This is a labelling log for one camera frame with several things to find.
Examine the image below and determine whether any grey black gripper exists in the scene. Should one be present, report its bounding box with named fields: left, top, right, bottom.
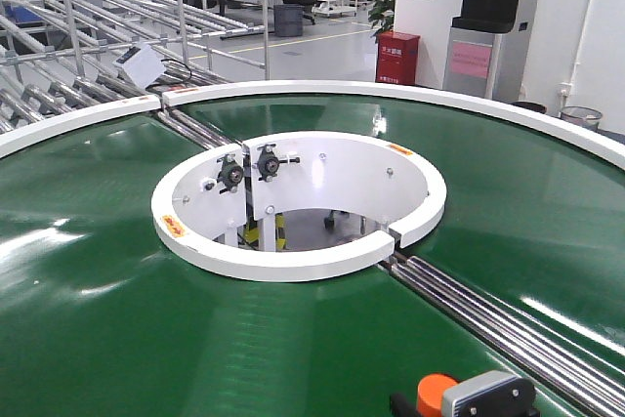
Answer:
left=441, top=370, right=541, bottom=417

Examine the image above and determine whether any orange cylindrical capacitor 4680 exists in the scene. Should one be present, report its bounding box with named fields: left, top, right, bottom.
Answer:
left=416, top=373, right=459, bottom=417

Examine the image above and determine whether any round green conveyor table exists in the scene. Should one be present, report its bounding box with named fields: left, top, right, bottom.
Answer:
left=1, top=80, right=624, bottom=416

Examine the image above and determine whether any black water dispenser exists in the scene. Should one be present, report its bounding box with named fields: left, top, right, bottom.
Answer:
left=443, top=0, right=519, bottom=99

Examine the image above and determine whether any red fire extinguisher box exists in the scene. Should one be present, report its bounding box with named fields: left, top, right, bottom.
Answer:
left=375, top=31, right=420, bottom=86

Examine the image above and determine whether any grey trash bin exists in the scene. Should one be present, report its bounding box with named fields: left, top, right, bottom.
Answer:
left=273, top=4, right=304, bottom=37

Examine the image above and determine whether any white control box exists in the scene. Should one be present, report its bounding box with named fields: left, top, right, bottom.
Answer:
left=113, top=43, right=166, bottom=89

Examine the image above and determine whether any steel roller rack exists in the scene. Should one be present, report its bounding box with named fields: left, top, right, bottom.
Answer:
left=0, top=0, right=271, bottom=135

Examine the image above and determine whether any white inner conveyor ring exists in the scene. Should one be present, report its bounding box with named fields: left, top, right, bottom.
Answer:
left=150, top=130, right=448, bottom=283

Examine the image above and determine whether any wire mesh waste basket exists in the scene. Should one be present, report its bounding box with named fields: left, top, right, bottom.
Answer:
left=560, top=105, right=603, bottom=132

